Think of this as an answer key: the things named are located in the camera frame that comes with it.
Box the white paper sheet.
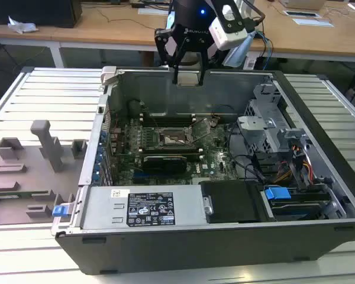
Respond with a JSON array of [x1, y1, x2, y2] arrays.
[[137, 7, 172, 15], [292, 18, 334, 28]]

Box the wooden desk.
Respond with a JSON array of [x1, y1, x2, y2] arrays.
[[0, 0, 355, 63]]

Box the green motherboard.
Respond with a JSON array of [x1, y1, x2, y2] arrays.
[[109, 117, 240, 186]]

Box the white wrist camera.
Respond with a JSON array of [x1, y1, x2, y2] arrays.
[[209, 4, 250, 51]]

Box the blue disk carrier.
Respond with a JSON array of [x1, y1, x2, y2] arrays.
[[265, 186, 291, 201]]

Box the silver power supply unit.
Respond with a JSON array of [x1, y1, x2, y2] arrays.
[[82, 186, 208, 230]]

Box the blue cable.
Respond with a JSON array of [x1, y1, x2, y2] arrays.
[[254, 28, 275, 70]]

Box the black plastic shroud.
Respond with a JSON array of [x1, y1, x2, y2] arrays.
[[200, 180, 269, 224]]

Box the coloured wire bundle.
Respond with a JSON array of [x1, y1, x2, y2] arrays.
[[273, 159, 314, 184]]

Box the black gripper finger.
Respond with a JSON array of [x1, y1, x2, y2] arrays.
[[194, 49, 210, 87], [153, 27, 191, 86]]

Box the black RAM stick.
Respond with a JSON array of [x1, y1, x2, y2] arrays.
[[141, 114, 196, 125]]

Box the green RAM stick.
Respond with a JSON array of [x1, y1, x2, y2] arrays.
[[0, 191, 50, 199]]

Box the metal drive cage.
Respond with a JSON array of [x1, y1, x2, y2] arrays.
[[236, 84, 308, 154]]

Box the black PC case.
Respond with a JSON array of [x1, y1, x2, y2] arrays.
[[50, 66, 355, 276]]

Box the white framed dark panel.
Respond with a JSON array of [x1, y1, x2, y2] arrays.
[[283, 10, 322, 18]]

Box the crumpled white paper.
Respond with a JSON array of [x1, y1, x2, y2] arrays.
[[7, 15, 39, 34]]

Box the metal socket cover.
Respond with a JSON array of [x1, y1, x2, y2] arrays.
[[188, 117, 212, 142]]

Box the CPU socket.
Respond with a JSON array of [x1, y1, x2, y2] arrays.
[[159, 127, 195, 148]]

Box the black graphics card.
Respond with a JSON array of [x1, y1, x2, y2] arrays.
[[142, 154, 188, 175]]

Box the grey parts rack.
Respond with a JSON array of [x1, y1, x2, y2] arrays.
[[0, 120, 88, 225]]

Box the black box on desk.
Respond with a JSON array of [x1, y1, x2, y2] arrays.
[[0, 0, 83, 29]]

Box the black cable bundle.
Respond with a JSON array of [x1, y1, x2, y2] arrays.
[[227, 124, 267, 181]]

